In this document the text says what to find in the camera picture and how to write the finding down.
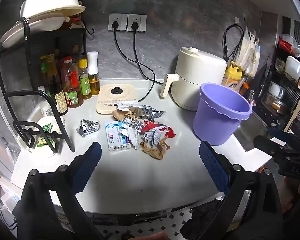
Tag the white plastic container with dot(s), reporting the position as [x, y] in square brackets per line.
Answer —
[56, 127]

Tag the dark bottle with yellow cap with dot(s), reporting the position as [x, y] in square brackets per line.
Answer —
[76, 53]

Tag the slim brown bottle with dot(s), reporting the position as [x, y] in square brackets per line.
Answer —
[56, 56]

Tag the person's right hand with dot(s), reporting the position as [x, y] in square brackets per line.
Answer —
[291, 195]

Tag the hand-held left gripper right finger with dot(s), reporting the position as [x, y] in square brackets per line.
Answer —
[213, 167]

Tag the black dish rack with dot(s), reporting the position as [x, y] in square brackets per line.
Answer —
[287, 92]

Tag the black metal rack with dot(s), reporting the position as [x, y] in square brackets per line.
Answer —
[24, 95]

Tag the green sachet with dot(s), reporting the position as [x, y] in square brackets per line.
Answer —
[45, 136]

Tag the white paper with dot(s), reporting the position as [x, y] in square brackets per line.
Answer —
[132, 137]

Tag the small orange bottle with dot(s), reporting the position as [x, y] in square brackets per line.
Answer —
[244, 88]

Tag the hanging plastic bags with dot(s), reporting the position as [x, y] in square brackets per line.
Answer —
[250, 55]

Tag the beige induction cooker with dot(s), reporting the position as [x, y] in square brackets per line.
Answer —
[107, 97]

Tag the glittery foil ball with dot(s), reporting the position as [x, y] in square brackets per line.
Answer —
[136, 126]

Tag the red cap sauce bottle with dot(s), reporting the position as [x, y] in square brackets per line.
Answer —
[71, 87]

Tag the white wall socket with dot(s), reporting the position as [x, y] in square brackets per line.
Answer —
[122, 22]
[142, 23]

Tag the yellow detergent bottle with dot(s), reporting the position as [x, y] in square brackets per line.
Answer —
[231, 80]

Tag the purple plastic bucket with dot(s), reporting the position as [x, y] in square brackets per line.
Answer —
[215, 120]

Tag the large silver foil wrapper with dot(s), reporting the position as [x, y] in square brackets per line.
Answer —
[150, 112]

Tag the wooden spatula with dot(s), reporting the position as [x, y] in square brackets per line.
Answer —
[296, 110]

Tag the cream bowl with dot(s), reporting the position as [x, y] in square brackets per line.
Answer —
[49, 2]

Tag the steel sink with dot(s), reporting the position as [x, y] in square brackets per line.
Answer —
[252, 132]

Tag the yellow cap green label bottle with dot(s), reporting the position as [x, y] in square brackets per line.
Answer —
[84, 85]

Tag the blue white medicine box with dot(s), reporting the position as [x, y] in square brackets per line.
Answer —
[116, 137]

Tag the red white wrapper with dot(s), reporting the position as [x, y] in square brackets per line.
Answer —
[152, 126]

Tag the white mug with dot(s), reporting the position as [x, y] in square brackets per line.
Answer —
[276, 89]

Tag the printed white paper scrap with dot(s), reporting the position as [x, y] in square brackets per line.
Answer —
[152, 138]

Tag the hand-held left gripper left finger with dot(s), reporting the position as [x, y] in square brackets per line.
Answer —
[88, 165]

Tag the white air fryer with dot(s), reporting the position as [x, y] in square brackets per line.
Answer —
[190, 80]

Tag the white lidded box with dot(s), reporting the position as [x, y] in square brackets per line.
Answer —
[293, 67]

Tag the dark soy sauce bottle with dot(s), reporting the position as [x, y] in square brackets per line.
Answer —
[58, 100]

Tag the small silver foil wrapper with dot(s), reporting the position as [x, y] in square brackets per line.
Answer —
[88, 127]

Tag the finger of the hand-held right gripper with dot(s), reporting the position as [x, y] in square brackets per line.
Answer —
[280, 131]
[270, 143]

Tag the oil spray bottle white top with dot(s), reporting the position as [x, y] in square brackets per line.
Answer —
[93, 80]

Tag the small white capped bottle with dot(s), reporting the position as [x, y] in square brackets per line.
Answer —
[46, 108]

